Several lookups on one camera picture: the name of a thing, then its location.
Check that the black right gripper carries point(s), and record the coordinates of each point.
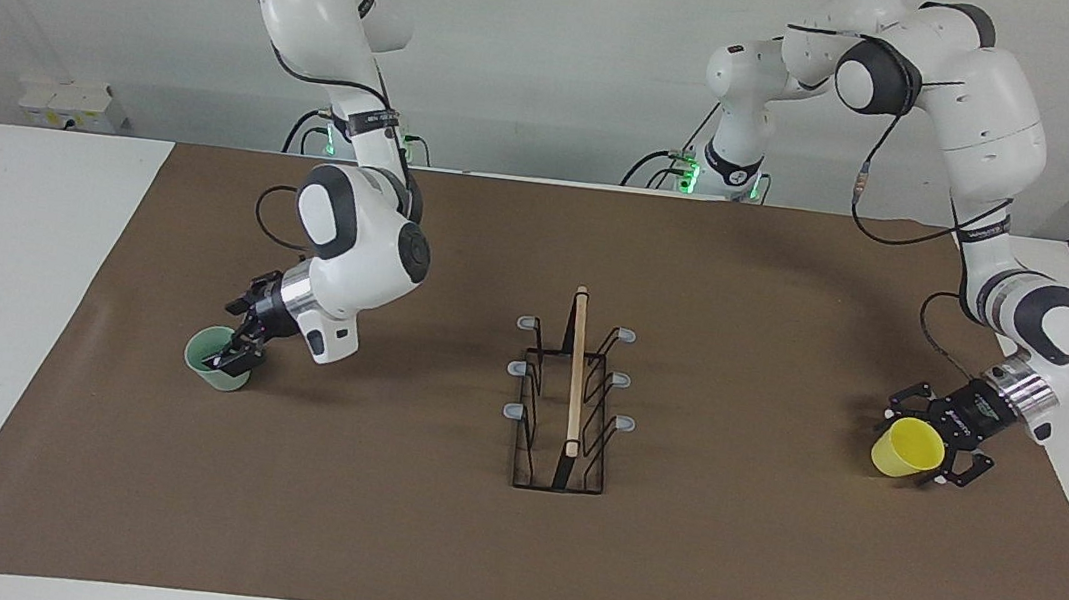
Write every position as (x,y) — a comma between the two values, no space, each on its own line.
(274,311)

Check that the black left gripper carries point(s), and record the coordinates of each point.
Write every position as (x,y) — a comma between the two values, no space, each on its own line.
(979,416)

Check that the pale green plastic cup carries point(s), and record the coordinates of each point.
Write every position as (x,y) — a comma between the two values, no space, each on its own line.
(207,343)

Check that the yellow plastic cup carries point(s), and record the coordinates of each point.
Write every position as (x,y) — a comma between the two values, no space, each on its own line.
(905,448)

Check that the brown table mat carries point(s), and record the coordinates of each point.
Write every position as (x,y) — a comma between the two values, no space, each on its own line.
(323,477)

